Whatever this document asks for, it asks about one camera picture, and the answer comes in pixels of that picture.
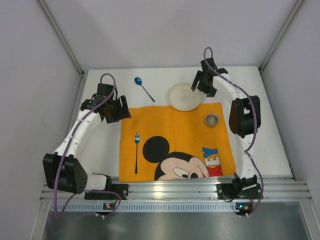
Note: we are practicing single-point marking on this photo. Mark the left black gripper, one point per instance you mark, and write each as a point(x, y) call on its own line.
point(116, 110)

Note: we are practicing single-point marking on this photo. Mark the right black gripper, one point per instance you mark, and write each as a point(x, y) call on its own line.
point(203, 81)

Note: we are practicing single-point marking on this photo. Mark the blue metallic fork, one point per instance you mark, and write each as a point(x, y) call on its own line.
point(137, 141)

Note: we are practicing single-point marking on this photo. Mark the cream round plate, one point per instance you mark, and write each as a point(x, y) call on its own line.
point(182, 98)

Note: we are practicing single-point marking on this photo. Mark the blue metallic spoon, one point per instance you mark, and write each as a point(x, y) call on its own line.
point(139, 82)

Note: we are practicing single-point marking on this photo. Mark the small grey cup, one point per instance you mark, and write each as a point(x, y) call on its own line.
point(211, 120)

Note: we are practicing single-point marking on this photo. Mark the orange Mickey placemat cloth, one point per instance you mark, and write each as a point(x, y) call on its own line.
point(174, 145)

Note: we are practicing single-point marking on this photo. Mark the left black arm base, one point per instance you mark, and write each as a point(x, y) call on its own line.
point(116, 192)

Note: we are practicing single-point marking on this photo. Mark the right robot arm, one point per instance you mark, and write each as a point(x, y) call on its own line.
point(244, 118)

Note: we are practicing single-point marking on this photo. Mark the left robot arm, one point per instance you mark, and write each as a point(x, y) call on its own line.
point(64, 169)

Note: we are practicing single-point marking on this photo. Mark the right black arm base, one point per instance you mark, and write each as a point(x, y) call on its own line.
point(237, 191)

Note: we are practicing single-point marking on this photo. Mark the aluminium rail frame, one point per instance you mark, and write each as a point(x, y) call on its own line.
point(191, 210)

